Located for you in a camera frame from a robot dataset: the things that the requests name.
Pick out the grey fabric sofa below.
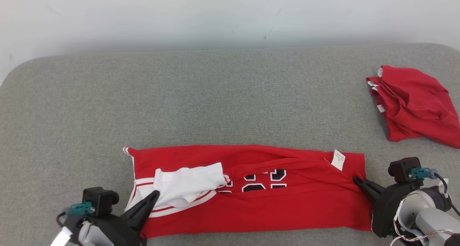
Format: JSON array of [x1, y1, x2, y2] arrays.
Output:
[[0, 43, 460, 246]]

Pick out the red shorts with white stripe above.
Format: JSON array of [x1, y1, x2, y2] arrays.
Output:
[[366, 65, 460, 149]]

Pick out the teal cable connector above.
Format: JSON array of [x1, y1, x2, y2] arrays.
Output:
[[410, 167, 440, 180], [63, 202, 95, 218]]

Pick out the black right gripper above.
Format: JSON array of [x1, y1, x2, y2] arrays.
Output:
[[353, 176, 425, 238]]

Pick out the red jersey with white sleeves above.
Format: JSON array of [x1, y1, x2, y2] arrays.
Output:
[[123, 144, 373, 238]]

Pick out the white red wire bundle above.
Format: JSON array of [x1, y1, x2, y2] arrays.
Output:
[[391, 202, 454, 246]]

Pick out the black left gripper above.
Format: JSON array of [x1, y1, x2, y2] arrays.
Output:
[[64, 190, 161, 246]]

